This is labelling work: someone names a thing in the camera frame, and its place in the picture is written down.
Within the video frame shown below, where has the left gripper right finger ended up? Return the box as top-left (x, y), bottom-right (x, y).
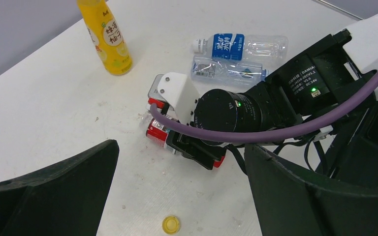
top-left (244, 144), bottom-right (378, 236)

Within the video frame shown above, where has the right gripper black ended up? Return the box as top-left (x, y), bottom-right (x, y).
top-left (166, 130), bottom-right (226, 170)

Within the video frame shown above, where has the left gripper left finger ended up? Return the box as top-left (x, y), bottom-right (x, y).
top-left (0, 140), bottom-right (120, 236)

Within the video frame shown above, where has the red bottle cap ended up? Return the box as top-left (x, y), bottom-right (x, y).
top-left (213, 155), bottom-right (225, 168)

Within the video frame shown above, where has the clear bottle red label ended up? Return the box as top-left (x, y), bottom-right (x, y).
top-left (139, 111), bottom-right (177, 154)

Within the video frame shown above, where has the yellow bottle cap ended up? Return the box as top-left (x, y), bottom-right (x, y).
top-left (162, 215), bottom-right (180, 235)

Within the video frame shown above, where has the yellow juice bottle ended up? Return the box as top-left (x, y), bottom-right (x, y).
top-left (76, 0), bottom-right (133, 75)

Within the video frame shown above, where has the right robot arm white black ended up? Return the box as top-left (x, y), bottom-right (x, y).
top-left (167, 14), bottom-right (378, 188)

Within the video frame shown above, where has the clear crumpled water bottle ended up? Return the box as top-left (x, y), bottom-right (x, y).
top-left (190, 56), bottom-right (271, 87)

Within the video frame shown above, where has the clear bottle blue label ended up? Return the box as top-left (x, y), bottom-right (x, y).
top-left (191, 33), bottom-right (288, 64)

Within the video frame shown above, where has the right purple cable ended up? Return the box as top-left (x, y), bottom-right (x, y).
top-left (149, 52), bottom-right (378, 144)

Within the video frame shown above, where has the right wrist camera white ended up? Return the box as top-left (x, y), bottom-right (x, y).
top-left (148, 72), bottom-right (200, 124)

